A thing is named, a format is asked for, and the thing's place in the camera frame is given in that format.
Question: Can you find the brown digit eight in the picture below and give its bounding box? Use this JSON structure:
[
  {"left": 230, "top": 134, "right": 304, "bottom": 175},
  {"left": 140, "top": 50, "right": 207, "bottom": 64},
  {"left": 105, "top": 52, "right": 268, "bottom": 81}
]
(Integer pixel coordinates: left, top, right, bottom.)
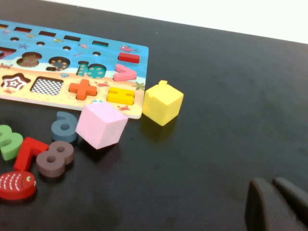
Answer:
[{"left": 36, "top": 141, "right": 75, "bottom": 178}]

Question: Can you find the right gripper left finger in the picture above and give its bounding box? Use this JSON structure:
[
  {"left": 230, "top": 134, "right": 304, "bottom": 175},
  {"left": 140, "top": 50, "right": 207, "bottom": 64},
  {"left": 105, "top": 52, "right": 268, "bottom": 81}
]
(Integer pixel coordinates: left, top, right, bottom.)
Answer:
[{"left": 244, "top": 178, "right": 307, "bottom": 231}]

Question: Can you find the orange plus sign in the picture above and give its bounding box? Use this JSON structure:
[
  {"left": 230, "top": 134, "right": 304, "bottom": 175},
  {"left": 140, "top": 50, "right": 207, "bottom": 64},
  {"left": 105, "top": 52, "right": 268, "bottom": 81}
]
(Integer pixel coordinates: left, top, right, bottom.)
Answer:
[{"left": 68, "top": 78, "right": 98, "bottom": 101}]

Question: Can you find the colourful wooden puzzle board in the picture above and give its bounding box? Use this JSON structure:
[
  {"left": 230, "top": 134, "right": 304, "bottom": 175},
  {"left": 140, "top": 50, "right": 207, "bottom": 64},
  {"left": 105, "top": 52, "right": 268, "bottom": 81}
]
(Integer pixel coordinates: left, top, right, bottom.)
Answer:
[{"left": 0, "top": 19, "right": 149, "bottom": 120}]

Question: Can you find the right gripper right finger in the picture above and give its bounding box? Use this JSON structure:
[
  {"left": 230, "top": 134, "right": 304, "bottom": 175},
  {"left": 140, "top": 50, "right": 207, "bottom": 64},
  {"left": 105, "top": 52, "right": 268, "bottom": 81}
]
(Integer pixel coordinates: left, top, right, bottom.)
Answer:
[{"left": 271, "top": 177, "right": 308, "bottom": 229}]

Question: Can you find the yellow cube with peg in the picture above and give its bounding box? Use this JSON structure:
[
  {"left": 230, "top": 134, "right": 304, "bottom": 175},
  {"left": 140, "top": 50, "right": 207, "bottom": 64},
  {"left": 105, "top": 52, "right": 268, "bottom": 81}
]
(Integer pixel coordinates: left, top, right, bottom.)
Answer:
[{"left": 142, "top": 80, "right": 184, "bottom": 127}]

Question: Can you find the light pink wooden cube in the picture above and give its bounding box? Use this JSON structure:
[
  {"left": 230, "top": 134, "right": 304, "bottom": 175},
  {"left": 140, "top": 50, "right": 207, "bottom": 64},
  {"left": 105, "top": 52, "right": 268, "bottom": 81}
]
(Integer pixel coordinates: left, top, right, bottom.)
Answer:
[{"left": 75, "top": 103, "right": 128, "bottom": 150}]

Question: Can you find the yellow equals sign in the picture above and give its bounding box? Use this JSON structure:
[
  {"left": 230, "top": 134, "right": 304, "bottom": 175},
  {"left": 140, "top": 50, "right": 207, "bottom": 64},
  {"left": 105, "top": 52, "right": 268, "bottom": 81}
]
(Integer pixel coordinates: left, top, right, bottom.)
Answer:
[{"left": 107, "top": 87, "right": 135, "bottom": 106}]

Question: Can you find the pink greater-than sign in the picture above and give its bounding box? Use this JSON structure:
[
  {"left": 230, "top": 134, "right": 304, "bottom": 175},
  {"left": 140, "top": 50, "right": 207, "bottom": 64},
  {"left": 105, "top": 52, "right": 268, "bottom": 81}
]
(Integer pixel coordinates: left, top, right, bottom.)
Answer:
[{"left": 113, "top": 64, "right": 138, "bottom": 82}]

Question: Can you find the blue-grey digit nine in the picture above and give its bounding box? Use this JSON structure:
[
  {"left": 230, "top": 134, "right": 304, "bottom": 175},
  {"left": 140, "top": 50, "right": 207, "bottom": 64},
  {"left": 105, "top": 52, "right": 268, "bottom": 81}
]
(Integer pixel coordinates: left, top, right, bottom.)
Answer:
[{"left": 51, "top": 111, "right": 79, "bottom": 143}]

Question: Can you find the red digit seven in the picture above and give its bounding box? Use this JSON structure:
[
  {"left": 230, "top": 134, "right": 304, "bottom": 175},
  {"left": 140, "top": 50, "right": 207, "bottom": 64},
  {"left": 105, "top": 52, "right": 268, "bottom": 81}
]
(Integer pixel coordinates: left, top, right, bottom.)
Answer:
[{"left": 13, "top": 137, "right": 50, "bottom": 172}]

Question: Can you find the red minus bar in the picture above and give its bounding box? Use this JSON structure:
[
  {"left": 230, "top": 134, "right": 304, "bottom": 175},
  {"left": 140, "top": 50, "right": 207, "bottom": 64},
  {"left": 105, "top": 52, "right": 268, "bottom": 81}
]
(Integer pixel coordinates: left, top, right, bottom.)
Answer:
[{"left": 117, "top": 52, "right": 141, "bottom": 64}]

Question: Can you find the red wooden fish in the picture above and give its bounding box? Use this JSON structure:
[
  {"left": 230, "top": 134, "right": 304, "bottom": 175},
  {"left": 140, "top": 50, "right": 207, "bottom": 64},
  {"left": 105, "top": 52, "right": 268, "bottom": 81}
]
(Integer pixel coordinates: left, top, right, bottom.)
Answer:
[{"left": 0, "top": 171, "right": 37, "bottom": 200}]

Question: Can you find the green digit three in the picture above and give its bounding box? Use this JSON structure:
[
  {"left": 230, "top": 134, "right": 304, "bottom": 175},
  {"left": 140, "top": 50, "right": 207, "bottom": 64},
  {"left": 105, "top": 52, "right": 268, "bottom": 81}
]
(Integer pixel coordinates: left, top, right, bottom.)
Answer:
[{"left": 0, "top": 124, "right": 24, "bottom": 161}]

